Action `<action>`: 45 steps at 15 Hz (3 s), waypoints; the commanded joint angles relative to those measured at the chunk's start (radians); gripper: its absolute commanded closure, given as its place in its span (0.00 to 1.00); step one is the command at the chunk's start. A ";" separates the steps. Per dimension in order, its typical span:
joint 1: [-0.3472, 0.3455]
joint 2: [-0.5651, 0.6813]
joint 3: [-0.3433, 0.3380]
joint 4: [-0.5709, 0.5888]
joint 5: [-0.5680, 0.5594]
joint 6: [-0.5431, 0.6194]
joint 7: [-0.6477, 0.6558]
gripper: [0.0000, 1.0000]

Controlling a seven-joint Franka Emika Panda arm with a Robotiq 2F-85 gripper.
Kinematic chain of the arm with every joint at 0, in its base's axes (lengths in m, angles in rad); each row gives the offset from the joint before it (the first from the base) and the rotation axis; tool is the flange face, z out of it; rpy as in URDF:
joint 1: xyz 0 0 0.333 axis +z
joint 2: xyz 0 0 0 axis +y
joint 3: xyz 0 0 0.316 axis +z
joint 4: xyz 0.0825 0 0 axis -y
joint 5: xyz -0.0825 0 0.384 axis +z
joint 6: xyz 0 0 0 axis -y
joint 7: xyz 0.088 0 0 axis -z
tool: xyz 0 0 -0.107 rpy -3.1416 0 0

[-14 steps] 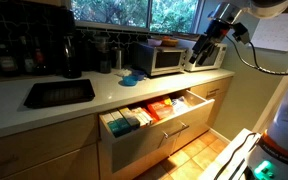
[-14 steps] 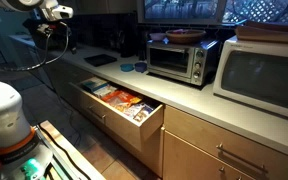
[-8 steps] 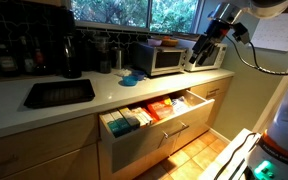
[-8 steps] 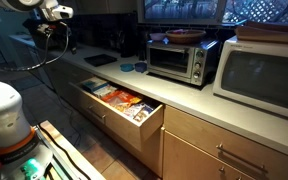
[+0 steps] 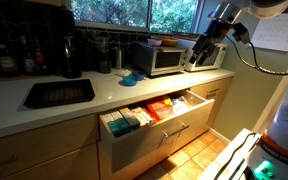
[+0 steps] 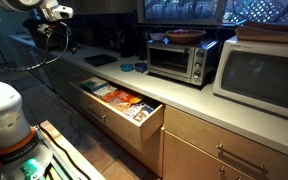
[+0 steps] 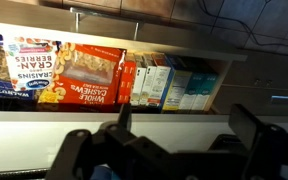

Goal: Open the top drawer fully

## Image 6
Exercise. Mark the black baking tray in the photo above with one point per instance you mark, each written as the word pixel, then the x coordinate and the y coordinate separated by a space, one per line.
pixel 99 60

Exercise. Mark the silver drawer handle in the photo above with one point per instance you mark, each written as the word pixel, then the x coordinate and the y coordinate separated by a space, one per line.
pixel 99 111

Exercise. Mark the wicker basket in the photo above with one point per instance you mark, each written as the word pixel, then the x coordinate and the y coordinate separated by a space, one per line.
pixel 185 36

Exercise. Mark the orange snack bag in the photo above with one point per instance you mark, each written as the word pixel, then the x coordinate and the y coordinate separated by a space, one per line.
pixel 121 100

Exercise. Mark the black coffee maker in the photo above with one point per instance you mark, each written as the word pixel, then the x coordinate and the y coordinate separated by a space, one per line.
pixel 128 35

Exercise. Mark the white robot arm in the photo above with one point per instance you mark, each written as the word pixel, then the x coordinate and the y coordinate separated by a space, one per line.
pixel 15 131

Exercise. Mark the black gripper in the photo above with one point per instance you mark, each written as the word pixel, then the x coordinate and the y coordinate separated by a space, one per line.
pixel 50 37

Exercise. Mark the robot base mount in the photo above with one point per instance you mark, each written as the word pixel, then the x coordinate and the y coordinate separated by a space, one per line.
pixel 42 162

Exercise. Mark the lower right wooden drawer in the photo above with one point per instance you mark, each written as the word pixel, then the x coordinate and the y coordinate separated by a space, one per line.
pixel 244 154

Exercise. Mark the white microwave oven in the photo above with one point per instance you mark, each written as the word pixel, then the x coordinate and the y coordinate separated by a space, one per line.
pixel 255 74

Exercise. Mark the dark blue bowl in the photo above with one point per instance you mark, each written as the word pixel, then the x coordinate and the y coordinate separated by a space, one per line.
pixel 140 67

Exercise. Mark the wooden top drawer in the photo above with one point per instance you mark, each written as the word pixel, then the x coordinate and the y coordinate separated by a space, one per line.
pixel 133 132

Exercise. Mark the teal box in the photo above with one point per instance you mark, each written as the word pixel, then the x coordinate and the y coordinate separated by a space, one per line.
pixel 93 84

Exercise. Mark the wooden drawer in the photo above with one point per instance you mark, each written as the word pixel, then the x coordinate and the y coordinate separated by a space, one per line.
pixel 244 154
pixel 133 132

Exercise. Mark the silver toaster oven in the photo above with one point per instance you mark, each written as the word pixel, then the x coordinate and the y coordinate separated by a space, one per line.
pixel 195 64

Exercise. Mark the teal blue bowl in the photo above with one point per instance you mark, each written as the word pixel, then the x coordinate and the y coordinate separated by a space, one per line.
pixel 126 67

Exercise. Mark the pink bowl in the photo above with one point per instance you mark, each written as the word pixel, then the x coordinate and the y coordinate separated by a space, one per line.
pixel 157 36

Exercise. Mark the wooden cutting board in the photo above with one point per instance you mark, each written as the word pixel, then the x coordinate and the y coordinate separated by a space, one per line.
pixel 263 32

